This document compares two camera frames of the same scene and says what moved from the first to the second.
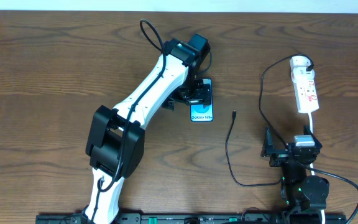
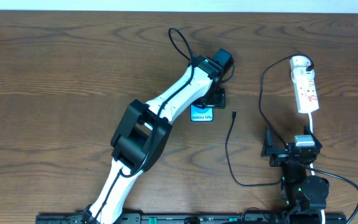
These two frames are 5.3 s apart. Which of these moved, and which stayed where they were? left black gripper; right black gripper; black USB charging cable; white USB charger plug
Moved: left black gripper
Stayed: white USB charger plug; right black gripper; black USB charging cable
